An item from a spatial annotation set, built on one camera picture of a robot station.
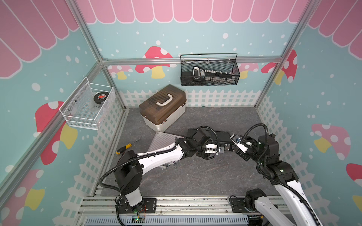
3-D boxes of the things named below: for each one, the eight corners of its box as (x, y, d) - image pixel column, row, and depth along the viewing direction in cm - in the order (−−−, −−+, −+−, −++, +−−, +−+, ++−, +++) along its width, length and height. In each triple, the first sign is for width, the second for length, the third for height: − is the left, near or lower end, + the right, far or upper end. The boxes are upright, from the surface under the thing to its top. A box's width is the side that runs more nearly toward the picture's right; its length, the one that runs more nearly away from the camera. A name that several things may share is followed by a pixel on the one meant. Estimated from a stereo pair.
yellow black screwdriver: (117, 155, 95) (116, 153, 94) (116, 153, 96) (115, 151, 95) (141, 140, 103) (140, 138, 101) (140, 138, 104) (139, 137, 102)
